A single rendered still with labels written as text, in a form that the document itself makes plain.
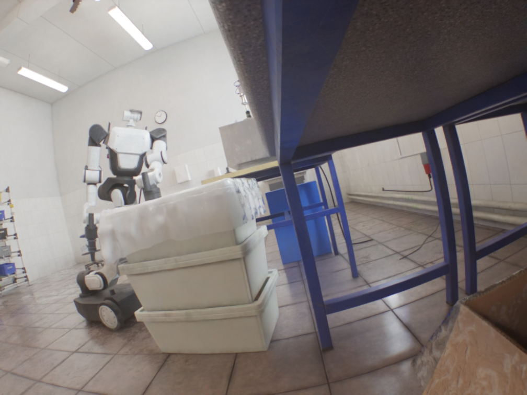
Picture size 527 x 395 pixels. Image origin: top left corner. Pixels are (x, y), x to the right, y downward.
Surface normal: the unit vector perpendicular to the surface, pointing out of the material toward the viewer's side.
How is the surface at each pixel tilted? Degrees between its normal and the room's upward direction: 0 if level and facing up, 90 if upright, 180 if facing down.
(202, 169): 90
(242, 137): 90
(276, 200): 90
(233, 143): 90
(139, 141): 105
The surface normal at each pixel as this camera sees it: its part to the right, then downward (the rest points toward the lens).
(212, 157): -0.06, 0.04
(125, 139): 0.60, 0.14
